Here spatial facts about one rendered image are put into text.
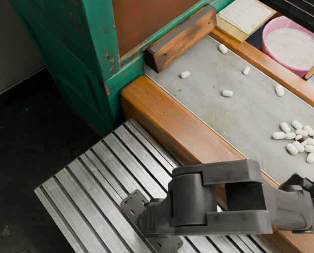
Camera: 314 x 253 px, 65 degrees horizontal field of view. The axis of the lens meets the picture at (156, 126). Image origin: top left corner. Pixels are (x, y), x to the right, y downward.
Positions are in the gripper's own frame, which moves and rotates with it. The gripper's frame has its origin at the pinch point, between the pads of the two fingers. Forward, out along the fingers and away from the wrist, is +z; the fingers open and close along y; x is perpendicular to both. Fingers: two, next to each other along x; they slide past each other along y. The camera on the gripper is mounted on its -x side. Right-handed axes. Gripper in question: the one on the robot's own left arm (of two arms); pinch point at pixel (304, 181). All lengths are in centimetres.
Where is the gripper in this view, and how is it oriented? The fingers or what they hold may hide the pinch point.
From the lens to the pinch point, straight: 79.7
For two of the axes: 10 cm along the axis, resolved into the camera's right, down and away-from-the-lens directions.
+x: -4.8, 7.4, 4.7
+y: -7.1, -6.4, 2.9
